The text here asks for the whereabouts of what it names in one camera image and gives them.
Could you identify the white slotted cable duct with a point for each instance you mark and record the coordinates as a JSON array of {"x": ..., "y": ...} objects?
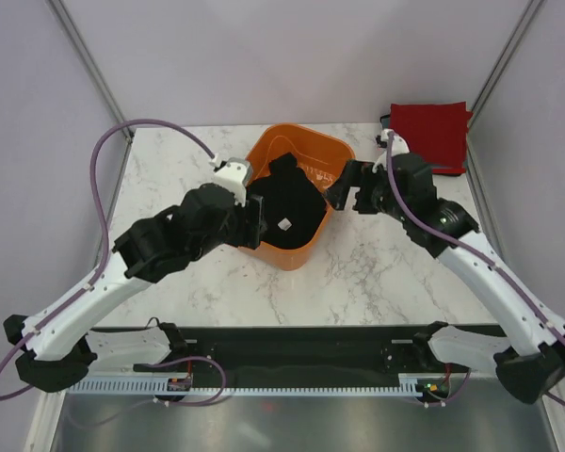
[{"x": 161, "y": 386}]

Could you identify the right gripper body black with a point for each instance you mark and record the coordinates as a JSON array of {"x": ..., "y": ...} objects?
[{"x": 375, "y": 196}]

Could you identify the aluminium frame post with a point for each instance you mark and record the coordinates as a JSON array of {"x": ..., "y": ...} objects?
[
  {"x": 74, "y": 36},
  {"x": 509, "y": 50}
]

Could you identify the left aluminium frame post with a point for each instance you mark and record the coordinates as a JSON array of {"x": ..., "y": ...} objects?
[{"x": 74, "y": 36}]

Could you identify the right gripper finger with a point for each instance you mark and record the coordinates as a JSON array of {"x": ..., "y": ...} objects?
[
  {"x": 337, "y": 194},
  {"x": 355, "y": 173}
]

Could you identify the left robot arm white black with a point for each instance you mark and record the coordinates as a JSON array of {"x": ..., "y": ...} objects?
[{"x": 61, "y": 345}]

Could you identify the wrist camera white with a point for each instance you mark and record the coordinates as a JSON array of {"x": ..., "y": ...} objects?
[
  {"x": 391, "y": 144},
  {"x": 234, "y": 175}
]

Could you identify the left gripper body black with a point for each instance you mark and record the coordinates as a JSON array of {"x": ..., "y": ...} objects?
[{"x": 240, "y": 233}]

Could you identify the folded grey blue t shirt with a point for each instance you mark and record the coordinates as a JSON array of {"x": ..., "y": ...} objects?
[{"x": 447, "y": 171}]

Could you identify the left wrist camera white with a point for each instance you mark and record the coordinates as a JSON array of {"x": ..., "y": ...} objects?
[{"x": 234, "y": 175}]

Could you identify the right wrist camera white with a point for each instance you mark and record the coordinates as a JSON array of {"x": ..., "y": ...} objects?
[{"x": 391, "y": 144}]

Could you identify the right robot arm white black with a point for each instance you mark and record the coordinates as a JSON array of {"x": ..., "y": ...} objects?
[{"x": 529, "y": 359}]

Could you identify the right aluminium frame post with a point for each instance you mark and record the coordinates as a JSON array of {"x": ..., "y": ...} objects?
[{"x": 509, "y": 50}]

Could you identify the folded red t shirt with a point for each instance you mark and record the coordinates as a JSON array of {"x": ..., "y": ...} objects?
[{"x": 437, "y": 133}]

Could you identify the orange plastic basket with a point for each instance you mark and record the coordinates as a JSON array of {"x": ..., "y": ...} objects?
[{"x": 321, "y": 156}]

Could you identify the black t shirt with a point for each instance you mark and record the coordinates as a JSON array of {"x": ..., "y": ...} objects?
[{"x": 294, "y": 208}]

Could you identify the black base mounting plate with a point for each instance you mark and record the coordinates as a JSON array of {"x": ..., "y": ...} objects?
[{"x": 304, "y": 357}]

